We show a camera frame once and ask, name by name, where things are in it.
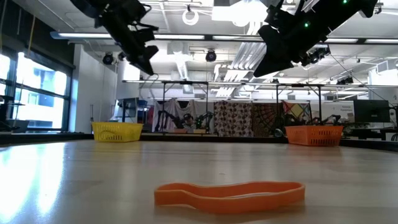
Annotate black ceiling camera mount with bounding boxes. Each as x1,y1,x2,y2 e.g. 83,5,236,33
335,76,354,86
307,45,332,65

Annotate colourful geometric hanging cloth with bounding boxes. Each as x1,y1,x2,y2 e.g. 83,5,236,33
282,101,312,124

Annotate white ring light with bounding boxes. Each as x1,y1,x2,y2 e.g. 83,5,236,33
182,7,200,27

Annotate large window black frame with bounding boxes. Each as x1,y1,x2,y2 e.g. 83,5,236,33
0,51,74,133

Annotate black metal rig stand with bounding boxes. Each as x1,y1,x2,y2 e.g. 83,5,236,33
275,83,326,125
160,80,210,135

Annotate person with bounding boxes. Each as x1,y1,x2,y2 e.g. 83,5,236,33
182,113,196,131

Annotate black equipment stand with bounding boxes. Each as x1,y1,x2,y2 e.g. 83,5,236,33
0,95,29,134

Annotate yellow plastic basket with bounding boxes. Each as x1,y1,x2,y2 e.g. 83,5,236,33
91,121,144,143

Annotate brown dotted hanging cloth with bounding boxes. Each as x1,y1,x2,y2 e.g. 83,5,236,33
213,100,253,138

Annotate white hanging cloth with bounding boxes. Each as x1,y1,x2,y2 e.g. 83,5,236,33
152,98,215,134

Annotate black aluminium table frame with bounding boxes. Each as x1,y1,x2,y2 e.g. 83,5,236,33
0,132,398,152

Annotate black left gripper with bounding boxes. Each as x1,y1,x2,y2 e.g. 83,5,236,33
99,12,160,77

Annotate dark mandala hanging cloth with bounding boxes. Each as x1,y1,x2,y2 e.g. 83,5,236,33
251,101,284,138

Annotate yellow hanging strap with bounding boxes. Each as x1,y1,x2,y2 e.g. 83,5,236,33
27,0,38,60

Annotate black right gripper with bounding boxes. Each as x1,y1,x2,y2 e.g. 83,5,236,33
252,0,332,78

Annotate orange plastic basket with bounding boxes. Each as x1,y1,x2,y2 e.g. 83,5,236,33
284,125,345,147

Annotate long ceiling light bar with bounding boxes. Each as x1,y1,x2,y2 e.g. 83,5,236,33
51,30,398,44

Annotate orange rubber band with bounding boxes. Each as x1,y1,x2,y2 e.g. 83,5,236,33
153,180,307,215

